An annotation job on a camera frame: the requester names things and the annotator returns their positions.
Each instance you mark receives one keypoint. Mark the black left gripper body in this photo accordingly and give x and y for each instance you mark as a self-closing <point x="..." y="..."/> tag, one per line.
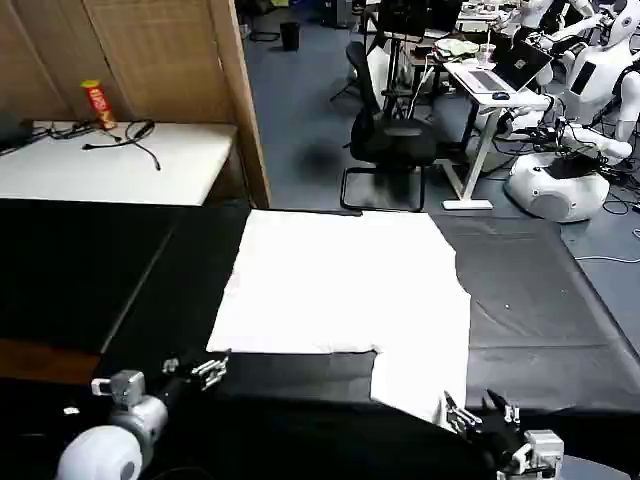
<point x="177" y="387"/>

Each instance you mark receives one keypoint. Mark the black monitor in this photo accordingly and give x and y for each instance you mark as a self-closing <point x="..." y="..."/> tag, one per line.
<point x="400" y="17"/>

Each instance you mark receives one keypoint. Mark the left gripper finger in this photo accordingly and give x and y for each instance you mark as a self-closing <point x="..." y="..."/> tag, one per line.
<point x="212" y="371"/>
<point x="171" y="365"/>

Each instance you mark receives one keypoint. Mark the black laptop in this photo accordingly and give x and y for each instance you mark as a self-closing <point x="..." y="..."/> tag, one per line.
<point x="520" y="65"/>

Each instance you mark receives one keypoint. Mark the wooden partition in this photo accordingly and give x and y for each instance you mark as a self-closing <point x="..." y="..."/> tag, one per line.
<point x="165" y="60"/>

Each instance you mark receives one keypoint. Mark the white printed shirt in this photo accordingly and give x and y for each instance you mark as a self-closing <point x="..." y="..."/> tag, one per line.
<point x="345" y="280"/>

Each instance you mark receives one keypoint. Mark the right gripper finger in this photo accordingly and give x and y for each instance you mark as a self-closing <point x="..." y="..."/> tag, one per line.
<point x="506" y="412"/>
<point x="462" y="419"/>

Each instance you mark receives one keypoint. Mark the green cloth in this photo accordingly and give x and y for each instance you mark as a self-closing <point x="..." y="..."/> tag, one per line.
<point x="455" y="49"/>

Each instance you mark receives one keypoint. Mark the black trash bin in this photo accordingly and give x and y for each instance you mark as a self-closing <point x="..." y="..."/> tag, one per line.
<point x="290" y="36"/>

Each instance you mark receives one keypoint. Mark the red chips can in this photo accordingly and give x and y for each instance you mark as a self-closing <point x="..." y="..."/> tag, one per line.
<point x="100" y="105"/>

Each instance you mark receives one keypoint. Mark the small white tag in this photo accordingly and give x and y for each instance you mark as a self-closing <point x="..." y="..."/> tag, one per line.
<point x="72" y="410"/>

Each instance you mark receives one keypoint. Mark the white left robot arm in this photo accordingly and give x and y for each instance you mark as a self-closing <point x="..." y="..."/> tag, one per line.
<point x="105" y="450"/>

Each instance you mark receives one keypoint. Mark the white standing desk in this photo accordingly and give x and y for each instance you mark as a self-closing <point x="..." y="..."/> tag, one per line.
<point x="480" y="100"/>

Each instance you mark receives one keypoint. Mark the clear plastic cup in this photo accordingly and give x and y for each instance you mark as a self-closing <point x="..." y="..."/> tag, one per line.
<point x="486" y="55"/>

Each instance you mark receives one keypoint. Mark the dark flat device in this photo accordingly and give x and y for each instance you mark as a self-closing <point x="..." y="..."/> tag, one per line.
<point x="12" y="132"/>

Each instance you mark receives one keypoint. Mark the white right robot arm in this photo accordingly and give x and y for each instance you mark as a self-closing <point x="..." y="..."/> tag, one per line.
<point x="540" y="450"/>

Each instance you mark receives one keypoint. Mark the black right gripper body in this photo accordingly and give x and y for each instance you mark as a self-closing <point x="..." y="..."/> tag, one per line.
<point x="497" y="440"/>

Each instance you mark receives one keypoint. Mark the dark computer mouse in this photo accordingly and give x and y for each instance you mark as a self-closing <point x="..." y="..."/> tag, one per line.
<point x="500" y="95"/>

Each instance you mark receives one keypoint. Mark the white side table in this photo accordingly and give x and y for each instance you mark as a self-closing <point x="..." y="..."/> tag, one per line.
<point x="115" y="165"/>

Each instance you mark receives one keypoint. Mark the black office chair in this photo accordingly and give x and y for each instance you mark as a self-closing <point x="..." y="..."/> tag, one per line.
<point x="390" y="140"/>

